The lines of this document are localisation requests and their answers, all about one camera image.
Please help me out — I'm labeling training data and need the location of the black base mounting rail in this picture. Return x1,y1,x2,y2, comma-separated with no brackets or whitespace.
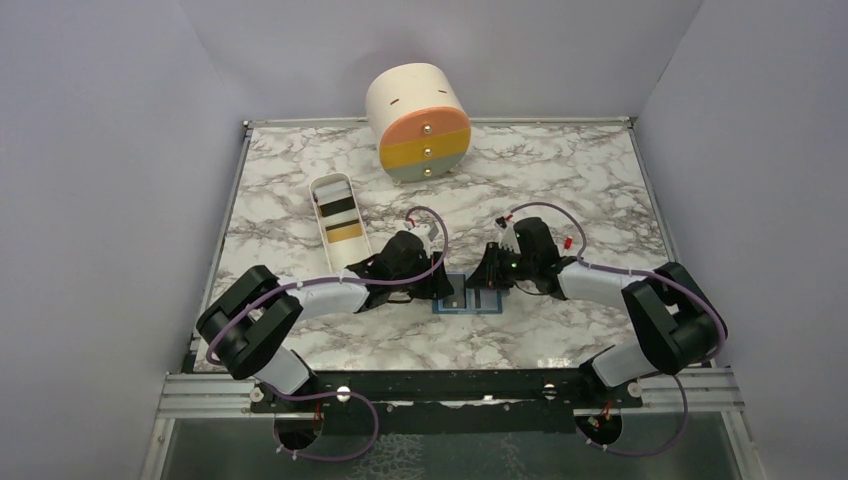
250,368,643,437

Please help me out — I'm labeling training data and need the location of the long white card tray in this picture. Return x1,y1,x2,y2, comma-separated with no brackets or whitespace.
309,173,373,272

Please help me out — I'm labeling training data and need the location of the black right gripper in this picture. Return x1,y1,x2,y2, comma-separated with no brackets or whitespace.
465,241,537,290

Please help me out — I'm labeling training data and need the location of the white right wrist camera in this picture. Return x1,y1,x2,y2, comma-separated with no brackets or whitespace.
499,221,521,254

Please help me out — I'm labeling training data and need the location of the round three-drawer mini cabinet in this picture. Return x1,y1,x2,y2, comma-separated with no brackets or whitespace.
365,63,472,183

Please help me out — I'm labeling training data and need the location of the blue leather card holder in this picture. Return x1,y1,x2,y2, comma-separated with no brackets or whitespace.
432,273,509,315

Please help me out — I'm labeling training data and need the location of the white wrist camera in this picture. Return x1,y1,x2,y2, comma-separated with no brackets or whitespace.
499,221,521,254
409,224,439,245

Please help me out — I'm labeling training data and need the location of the black credit card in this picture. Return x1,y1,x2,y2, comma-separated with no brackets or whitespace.
441,295,466,311

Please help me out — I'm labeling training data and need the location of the gold card in tray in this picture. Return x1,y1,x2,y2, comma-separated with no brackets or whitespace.
326,221,364,243

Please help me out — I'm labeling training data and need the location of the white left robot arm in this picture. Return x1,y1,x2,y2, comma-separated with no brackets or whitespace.
196,231,450,411

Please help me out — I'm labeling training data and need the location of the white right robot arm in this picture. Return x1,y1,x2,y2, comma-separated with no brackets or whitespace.
466,217,727,407

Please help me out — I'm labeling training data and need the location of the silver magnetic stripe card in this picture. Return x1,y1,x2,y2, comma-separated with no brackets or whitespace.
473,290,502,313

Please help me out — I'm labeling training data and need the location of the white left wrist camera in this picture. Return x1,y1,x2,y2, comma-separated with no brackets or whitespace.
409,224,439,245

